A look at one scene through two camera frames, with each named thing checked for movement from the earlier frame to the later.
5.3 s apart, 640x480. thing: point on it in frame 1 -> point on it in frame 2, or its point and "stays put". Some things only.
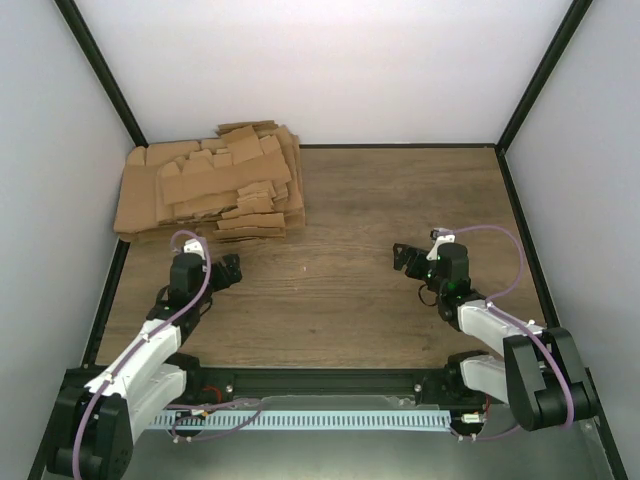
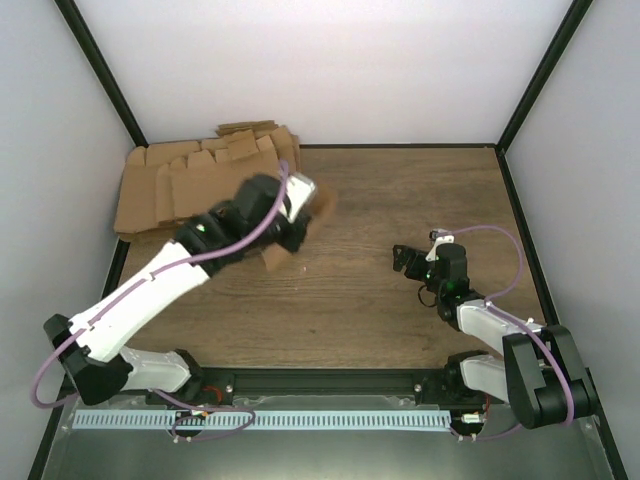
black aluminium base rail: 232,384 stays put
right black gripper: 417,256 stays put
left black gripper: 234,270 -> 291,242
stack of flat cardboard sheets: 246,183 stays put
